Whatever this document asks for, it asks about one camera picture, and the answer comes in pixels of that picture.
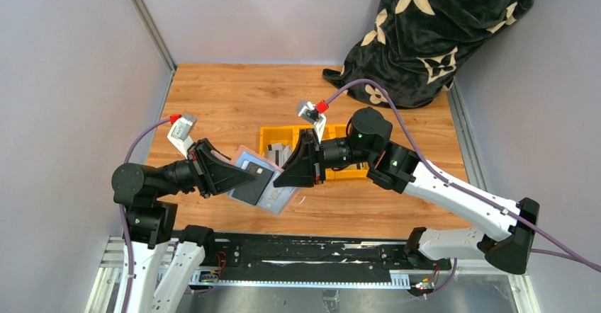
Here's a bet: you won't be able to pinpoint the beige leather card holder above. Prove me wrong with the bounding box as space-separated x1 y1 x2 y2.
225 146 298 215

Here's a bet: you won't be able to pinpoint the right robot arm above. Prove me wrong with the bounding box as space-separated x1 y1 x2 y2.
273 107 540 275

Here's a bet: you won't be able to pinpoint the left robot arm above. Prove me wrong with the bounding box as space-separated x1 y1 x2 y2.
111 139 255 312

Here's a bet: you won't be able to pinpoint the yellow bin with black card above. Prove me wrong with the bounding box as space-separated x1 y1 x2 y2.
294 123 345 180

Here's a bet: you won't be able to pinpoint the silver cards in bin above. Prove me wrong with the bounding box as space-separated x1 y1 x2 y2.
265 142 292 167

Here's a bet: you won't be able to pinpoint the yellow bin with silver cards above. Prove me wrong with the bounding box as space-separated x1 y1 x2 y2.
259 126 298 167

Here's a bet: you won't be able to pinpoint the black floral blanket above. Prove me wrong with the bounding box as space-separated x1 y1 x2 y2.
322 0 534 109

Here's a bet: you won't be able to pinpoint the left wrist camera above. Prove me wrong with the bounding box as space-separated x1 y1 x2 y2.
167 113 197 158

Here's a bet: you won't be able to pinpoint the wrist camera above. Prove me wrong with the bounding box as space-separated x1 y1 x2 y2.
167 113 197 158
296 100 329 142

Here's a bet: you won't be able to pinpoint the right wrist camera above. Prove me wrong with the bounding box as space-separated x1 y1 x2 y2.
296 100 329 142

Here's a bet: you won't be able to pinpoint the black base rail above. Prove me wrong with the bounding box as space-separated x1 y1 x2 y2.
101 228 529 289

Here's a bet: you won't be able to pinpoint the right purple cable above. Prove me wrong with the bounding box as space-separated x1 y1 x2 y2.
315 78 601 273

